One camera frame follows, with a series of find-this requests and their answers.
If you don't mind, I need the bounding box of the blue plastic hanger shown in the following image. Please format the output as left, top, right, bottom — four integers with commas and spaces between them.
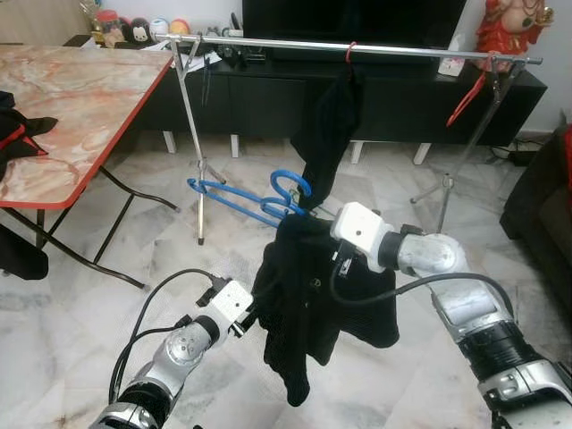
188, 168, 315, 227

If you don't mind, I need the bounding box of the red plastic hanger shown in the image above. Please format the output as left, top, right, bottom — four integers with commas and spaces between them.
447, 70, 492, 127

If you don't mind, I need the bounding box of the black TV console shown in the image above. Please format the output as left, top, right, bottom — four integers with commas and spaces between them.
67, 36, 549, 149

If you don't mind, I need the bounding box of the white pink tissue pack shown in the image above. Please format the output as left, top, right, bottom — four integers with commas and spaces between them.
438, 55, 467, 78

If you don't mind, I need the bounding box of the silver metal clothes rack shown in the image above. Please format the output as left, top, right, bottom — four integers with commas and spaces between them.
154, 34, 544, 246

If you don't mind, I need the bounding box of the black flat television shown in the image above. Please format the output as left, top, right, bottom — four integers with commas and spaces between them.
241, 0, 467, 50

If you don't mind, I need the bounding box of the pink marble folding table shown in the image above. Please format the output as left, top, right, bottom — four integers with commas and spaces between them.
0, 45, 180, 290

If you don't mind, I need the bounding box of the red laughing Buddha statue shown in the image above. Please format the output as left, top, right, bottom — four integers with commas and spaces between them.
475, 0, 548, 60

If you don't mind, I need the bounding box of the light wooden sideboard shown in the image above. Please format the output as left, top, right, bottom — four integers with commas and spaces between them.
0, 0, 95, 47

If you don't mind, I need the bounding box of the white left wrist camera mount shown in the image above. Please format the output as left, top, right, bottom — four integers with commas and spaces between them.
206, 279, 257, 340

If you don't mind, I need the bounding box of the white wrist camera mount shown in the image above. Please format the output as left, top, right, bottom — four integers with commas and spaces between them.
331, 203, 396, 271
206, 279, 257, 340

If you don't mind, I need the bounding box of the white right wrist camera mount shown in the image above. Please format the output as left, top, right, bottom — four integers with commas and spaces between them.
331, 203, 396, 271

